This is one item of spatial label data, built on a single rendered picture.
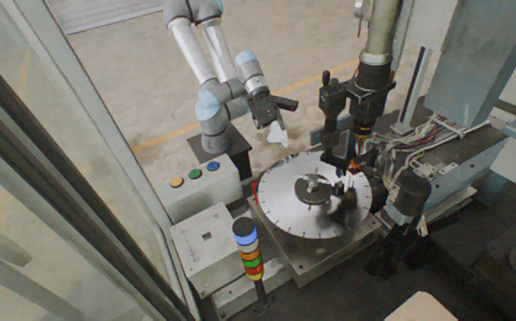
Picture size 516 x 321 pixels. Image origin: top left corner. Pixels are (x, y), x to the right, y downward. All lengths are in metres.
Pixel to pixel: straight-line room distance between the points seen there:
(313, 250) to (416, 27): 0.60
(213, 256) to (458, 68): 0.71
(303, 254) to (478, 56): 0.60
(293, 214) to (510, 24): 0.58
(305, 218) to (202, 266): 0.31
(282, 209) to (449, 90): 0.48
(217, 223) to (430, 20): 0.71
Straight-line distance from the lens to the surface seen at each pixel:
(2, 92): 0.37
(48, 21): 0.65
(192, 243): 0.89
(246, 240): 0.56
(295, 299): 0.93
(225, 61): 1.29
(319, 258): 0.87
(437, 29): 0.68
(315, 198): 0.85
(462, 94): 0.70
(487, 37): 0.66
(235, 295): 0.94
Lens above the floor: 1.63
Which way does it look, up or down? 44 degrees down
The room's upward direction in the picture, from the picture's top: 9 degrees counter-clockwise
